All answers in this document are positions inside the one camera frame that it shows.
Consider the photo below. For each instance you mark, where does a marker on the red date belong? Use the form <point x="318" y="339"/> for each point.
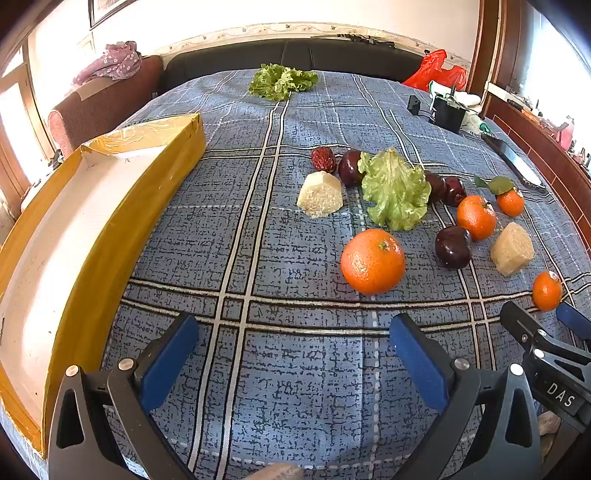
<point x="323" y="159"/>

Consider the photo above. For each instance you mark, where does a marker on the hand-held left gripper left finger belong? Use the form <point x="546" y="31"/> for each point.
<point x="171" y="360"/>

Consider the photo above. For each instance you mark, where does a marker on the black sofa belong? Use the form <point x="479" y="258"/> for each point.
<point x="295" y="55"/>

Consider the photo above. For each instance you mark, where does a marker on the black box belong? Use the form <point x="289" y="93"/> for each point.
<point x="447" y="113"/>

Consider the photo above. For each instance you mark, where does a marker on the beige sugarcane chunk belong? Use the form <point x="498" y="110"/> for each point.
<point x="320" y="194"/>
<point x="511" y="249"/>

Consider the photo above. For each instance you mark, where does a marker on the large dark plum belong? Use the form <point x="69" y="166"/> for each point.
<point x="349" y="167"/>
<point x="452" y="248"/>

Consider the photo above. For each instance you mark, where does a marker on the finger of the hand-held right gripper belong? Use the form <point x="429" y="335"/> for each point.
<point x="521" y="321"/>
<point x="572" y="318"/>

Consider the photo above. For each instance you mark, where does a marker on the small orange with leaves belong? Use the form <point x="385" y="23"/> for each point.
<point x="511" y="204"/>

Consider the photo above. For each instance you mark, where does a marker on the kitchen knife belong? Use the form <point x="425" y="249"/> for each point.
<point x="512" y="159"/>

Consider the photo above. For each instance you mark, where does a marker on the red plastic bag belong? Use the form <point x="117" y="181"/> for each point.
<point x="436" y="71"/>

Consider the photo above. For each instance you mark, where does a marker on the small black cube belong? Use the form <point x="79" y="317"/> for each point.
<point x="414" y="105"/>

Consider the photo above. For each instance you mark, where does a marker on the purple floral cloth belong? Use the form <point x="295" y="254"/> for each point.
<point x="111" y="62"/>

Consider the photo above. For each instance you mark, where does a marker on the yellow taped foam box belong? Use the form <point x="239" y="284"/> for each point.
<point x="138" y="194"/>

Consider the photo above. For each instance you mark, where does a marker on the small dark plum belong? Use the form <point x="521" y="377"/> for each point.
<point x="436" y="187"/>
<point x="455" y="193"/>

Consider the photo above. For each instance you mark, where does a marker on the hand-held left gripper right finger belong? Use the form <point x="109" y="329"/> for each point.
<point x="418" y="360"/>

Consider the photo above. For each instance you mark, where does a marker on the curly green lettuce bunch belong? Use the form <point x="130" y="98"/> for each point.
<point x="281" y="82"/>

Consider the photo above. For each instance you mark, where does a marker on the wooden cabinet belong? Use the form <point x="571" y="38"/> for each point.
<point x="545" y="143"/>

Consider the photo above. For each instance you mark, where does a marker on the large orange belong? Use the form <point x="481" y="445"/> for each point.
<point x="373" y="263"/>

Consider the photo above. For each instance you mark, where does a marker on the light green lettuce leaf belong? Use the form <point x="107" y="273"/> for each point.
<point x="395" y="189"/>

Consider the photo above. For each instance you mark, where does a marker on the white plastic bag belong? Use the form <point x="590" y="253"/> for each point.
<point x="472" y="98"/>

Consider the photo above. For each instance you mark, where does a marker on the brown armchair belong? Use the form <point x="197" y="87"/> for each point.
<point x="106" y="115"/>

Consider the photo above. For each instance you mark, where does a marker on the medium orange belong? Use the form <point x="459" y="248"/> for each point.
<point x="476" y="219"/>

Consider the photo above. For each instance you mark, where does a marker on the framed wall picture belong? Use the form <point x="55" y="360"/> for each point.
<point x="106" y="10"/>

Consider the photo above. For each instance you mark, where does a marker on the wooden glass door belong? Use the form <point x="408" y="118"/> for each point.
<point x="18" y="138"/>

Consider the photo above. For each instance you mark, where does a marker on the blue plaid tablecloth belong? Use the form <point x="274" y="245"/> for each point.
<point x="277" y="369"/>

